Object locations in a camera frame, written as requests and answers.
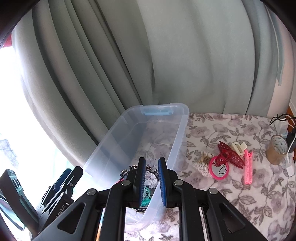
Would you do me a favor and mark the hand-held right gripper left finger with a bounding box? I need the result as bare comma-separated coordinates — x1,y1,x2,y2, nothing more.
31,158,147,241

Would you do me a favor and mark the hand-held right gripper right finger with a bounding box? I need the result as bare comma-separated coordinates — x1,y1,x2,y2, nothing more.
158,157,270,241

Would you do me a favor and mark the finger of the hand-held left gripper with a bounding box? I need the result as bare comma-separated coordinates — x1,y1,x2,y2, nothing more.
42,168,73,202
58,166,84,202

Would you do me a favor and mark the teal hair clip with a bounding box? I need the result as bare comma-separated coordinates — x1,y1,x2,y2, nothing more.
140,187,154,207

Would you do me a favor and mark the black beaded headband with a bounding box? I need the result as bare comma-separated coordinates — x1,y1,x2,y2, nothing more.
119,164,160,213

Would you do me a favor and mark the clear plastic storage container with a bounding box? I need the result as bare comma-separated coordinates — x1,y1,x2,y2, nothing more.
82,103,190,232

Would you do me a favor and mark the pink round hand mirror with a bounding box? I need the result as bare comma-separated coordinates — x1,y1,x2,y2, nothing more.
209,155,230,179

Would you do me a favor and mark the red hair claw clip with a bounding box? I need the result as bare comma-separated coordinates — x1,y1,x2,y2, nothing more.
213,141,246,169

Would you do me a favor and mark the cream hair claw clip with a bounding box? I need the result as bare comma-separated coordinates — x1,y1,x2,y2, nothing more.
231,141,247,158

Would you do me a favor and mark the pink hair roller comb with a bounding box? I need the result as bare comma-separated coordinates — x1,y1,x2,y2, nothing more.
244,149,253,185

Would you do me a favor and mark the bundle of cotton swabs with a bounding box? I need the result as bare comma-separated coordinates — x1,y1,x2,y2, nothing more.
194,151,214,178

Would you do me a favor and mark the floral print table cloth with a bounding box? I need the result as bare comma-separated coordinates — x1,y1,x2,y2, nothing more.
124,113,296,241

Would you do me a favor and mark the brown packing tape roll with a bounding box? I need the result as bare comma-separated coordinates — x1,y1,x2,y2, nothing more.
266,134,288,165

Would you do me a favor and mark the pale green curtain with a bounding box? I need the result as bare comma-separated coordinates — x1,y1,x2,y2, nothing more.
11,0,289,167

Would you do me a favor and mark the white plug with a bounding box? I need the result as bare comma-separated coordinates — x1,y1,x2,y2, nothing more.
287,158,296,177

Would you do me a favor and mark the black power adapter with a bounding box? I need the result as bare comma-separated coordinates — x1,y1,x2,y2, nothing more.
285,128,296,153

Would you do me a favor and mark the white cable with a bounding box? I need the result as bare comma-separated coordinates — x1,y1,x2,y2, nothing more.
285,137,296,161

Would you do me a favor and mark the black cable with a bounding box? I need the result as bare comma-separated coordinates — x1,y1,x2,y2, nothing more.
270,114,296,127

